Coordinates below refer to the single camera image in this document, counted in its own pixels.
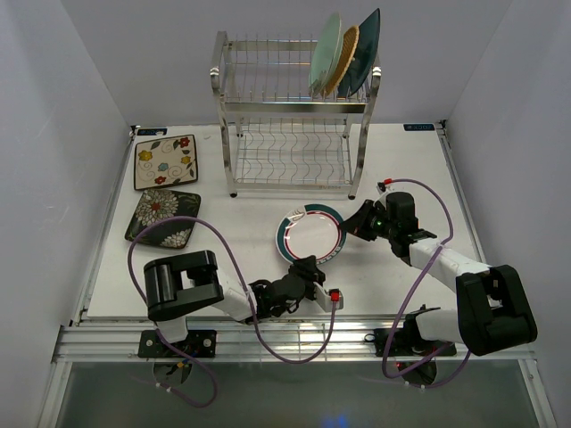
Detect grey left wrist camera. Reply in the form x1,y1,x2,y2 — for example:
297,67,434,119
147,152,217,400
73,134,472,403
315,285,343,313

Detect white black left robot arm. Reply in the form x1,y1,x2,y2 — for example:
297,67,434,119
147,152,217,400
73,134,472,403
144,251,343,357

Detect cream square floral plate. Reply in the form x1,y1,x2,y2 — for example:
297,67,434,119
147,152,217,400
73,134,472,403
134,135,198,191

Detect stainless steel dish rack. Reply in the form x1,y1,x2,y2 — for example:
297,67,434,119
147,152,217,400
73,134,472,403
210,31,382,200

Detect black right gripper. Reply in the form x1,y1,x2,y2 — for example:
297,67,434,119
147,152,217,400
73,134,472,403
338,199,396,242

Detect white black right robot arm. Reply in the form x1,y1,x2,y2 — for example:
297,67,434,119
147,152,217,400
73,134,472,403
340,192,538,356

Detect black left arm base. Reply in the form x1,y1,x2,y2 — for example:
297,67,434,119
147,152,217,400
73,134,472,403
137,330,217,358

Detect woven bamboo round plate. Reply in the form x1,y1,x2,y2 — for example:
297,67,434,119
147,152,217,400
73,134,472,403
323,25,360,97

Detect dark teal square plate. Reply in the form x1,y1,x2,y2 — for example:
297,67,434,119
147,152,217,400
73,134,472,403
337,8,381,98

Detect white plate teal red rim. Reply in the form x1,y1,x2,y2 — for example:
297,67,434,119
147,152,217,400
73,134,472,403
275,203,346,265

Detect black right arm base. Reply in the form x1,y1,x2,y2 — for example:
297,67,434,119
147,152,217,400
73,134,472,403
364,304,457,357

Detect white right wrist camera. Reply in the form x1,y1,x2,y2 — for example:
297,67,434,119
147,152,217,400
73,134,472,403
377,178,393,197

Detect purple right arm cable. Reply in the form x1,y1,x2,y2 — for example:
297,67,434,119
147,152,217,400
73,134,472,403
356,177,472,390

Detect black square floral plate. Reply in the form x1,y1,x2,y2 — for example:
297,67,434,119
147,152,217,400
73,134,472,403
124,189,202,250

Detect light green floral plate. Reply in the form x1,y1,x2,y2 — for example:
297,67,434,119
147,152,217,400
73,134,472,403
308,12,343,97

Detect aluminium front rail frame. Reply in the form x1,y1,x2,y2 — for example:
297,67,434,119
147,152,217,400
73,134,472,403
51,119,536,365

